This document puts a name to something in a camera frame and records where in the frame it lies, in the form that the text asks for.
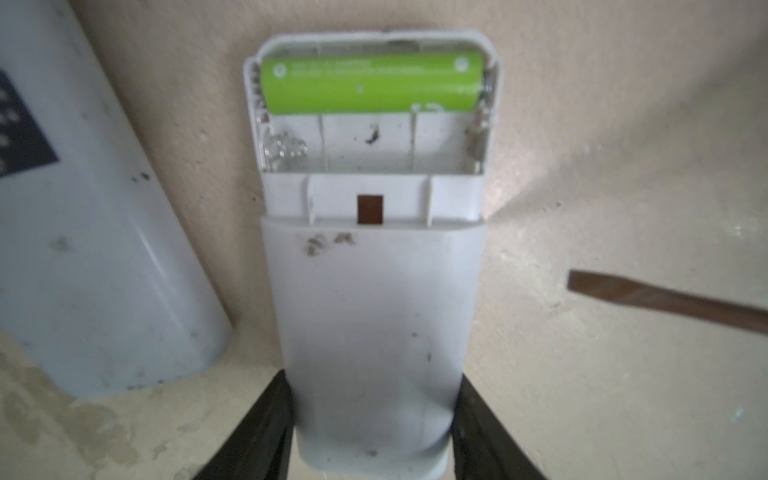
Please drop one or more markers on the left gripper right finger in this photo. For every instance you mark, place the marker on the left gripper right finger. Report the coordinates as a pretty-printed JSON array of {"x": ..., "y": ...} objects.
[{"x": 483, "y": 449}]

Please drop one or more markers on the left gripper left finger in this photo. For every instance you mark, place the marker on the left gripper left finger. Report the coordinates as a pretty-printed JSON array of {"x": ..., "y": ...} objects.
[{"x": 259, "y": 448}]

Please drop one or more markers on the black yellow handled screwdriver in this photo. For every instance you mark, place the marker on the black yellow handled screwdriver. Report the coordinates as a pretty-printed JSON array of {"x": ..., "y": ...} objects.
[{"x": 631, "y": 293}]

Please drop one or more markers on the white remote with red buttons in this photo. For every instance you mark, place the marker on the white remote with red buttons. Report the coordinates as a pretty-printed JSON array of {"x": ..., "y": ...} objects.
[{"x": 99, "y": 282}]

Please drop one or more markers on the white remote with green buttons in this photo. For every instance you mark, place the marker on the white remote with green buttons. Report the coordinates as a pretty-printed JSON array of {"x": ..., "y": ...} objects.
[{"x": 374, "y": 234}]

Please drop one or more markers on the green battery in remote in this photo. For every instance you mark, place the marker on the green battery in remote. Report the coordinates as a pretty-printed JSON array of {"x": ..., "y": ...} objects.
[{"x": 386, "y": 83}]

